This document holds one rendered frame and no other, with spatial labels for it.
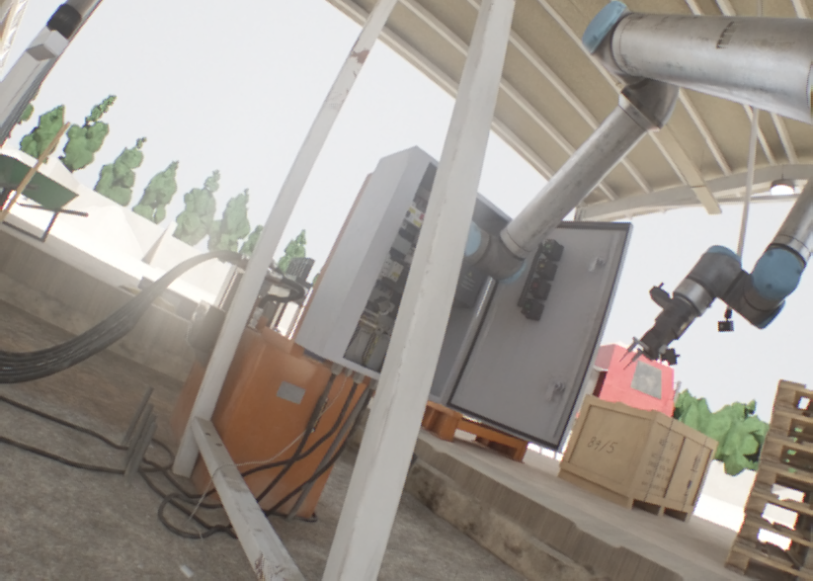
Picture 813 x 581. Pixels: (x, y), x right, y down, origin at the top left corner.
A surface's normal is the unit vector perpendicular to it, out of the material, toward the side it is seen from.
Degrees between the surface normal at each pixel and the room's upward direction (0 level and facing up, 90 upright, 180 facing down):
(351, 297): 90
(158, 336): 90
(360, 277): 90
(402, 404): 81
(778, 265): 94
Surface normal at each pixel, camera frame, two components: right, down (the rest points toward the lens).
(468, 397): -0.70, -0.43
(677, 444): 0.39, -0.04
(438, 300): 0.56, -0.11
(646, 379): 0.04, -0.28
